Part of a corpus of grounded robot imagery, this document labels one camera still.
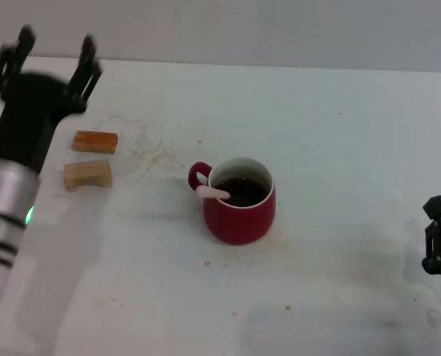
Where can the dark coffee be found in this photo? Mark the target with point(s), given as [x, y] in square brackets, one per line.
[248, 191]

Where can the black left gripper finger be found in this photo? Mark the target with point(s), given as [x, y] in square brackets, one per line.
[88, 48]
[25, 37]

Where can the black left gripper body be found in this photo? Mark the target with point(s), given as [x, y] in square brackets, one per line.
[27, 111]

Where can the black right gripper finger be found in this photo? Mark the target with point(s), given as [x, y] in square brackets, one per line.
[437, 205]

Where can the plain wooden block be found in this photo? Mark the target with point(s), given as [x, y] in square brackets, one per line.
[90, 172]

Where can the red ceramic cup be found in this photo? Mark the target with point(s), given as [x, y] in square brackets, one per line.
[239, 226]

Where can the orange stained wooden block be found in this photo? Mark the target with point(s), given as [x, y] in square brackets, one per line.
[94, 142]

